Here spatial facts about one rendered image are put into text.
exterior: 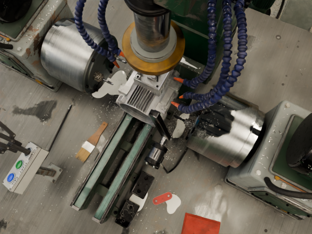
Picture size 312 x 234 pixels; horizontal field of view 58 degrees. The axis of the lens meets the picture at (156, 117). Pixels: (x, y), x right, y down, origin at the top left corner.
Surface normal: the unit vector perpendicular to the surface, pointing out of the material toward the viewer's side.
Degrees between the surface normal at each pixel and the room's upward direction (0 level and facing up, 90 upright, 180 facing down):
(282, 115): 0
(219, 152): 58
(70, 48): 17
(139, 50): 0
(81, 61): 24
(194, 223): 2
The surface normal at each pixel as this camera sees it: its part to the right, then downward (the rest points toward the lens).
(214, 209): 0.00, -0.25
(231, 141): -0.26, 0.23
